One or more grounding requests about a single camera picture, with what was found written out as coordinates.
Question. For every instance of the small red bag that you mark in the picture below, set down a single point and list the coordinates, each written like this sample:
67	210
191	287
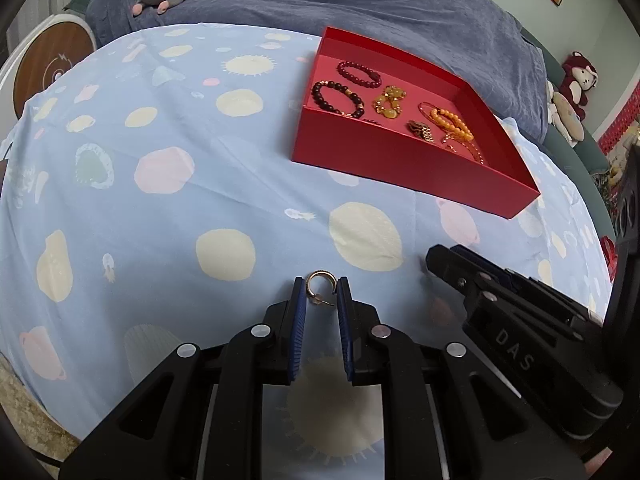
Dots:
610	255

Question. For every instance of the red monkey plush toy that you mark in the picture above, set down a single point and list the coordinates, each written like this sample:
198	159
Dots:
577	77

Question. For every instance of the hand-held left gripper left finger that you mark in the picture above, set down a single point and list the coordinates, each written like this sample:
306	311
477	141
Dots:
299	330

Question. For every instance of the beige shaggy rug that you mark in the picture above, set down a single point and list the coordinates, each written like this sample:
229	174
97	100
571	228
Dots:
30	410

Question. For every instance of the round wooden white table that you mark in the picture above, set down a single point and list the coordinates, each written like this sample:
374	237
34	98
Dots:
50	62

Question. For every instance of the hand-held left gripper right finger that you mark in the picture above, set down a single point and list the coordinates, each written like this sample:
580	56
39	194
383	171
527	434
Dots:
345	330

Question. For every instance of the teal bed frame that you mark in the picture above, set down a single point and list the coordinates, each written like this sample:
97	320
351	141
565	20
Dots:
575	160

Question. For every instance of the gold hoop earring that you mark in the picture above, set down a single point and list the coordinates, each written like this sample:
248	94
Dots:
316	280

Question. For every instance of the red dotted wall strip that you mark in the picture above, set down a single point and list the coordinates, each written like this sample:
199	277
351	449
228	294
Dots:
617	132

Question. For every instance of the red jewelry box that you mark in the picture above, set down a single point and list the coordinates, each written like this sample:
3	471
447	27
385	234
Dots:
400	170

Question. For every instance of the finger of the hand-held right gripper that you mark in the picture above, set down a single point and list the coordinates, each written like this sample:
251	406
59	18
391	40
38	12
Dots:
450	265
545	302

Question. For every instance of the white plush toy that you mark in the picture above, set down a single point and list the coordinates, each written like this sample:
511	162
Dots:
565	115

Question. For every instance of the white curtain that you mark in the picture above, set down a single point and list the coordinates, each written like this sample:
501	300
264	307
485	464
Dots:
35	5

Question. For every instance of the dark blue blanket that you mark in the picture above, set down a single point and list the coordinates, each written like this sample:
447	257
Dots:
360	0

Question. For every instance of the brown board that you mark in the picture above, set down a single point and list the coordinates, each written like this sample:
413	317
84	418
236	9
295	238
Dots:
4	165

